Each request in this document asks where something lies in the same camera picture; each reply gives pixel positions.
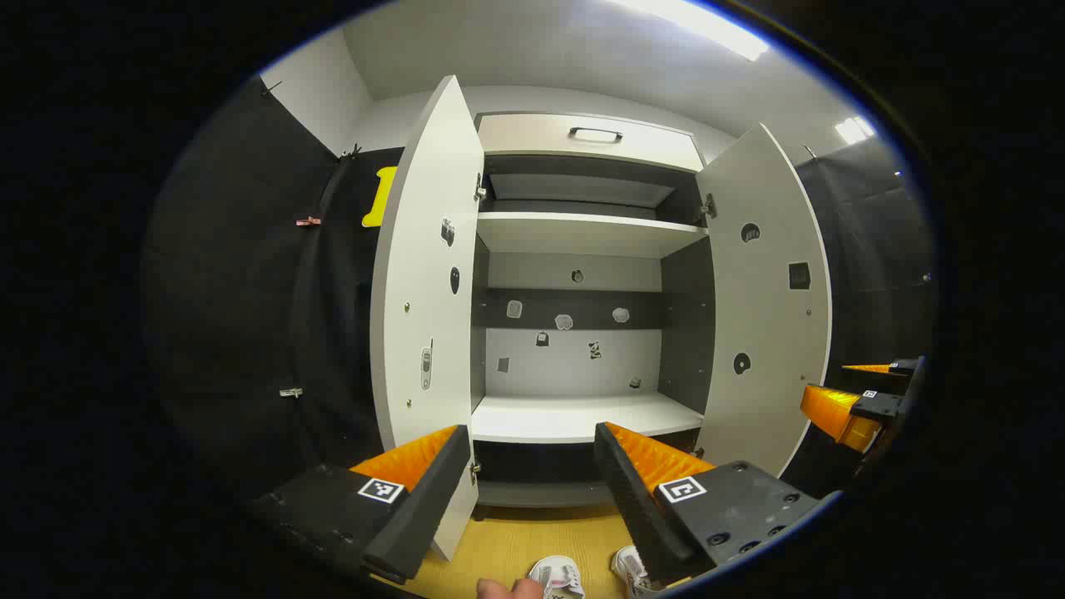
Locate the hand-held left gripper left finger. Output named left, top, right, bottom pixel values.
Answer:
left=250, top=424, right=473, bottom=586

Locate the white canvas shoe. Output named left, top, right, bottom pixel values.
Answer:
left=528, top=556, right=586, bottom=599
left=612, top=545, right=668, bottom=599

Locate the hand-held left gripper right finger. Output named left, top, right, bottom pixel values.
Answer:
left=593, top=421, right=843, bottom=583

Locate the black backdrop cloth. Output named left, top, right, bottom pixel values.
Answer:
left=146, top=75, right=402, bottom=504
left=782, top=137, right=937, bottom=500

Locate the white cabinet door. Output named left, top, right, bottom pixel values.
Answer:
left=696, top=123, right=833, bottom=479
left=369, top=75, right=486, bottom=562

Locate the white shoe cabinet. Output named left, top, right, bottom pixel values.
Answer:
left=468, top=111, right=718, bottom=510

